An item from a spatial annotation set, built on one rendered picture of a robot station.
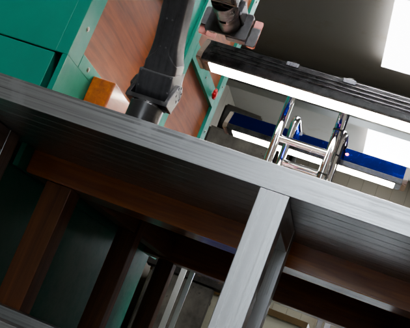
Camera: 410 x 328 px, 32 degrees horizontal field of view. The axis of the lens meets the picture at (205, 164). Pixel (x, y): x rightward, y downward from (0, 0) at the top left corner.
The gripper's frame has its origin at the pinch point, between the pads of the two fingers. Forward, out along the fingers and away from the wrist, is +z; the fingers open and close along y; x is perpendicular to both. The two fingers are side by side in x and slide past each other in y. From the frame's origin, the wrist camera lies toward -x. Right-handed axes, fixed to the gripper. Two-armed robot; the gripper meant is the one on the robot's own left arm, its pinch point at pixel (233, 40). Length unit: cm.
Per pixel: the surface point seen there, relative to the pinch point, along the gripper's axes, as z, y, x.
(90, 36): -16.6, 26.5, 16.0
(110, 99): -5.6, 20.5, 25.2
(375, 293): -18, -49, 49
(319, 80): 11.6, -21.4, -1.0
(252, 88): 538, 110, -183
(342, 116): 29.2, -28.4, 0.1
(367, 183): 828, -26, -203
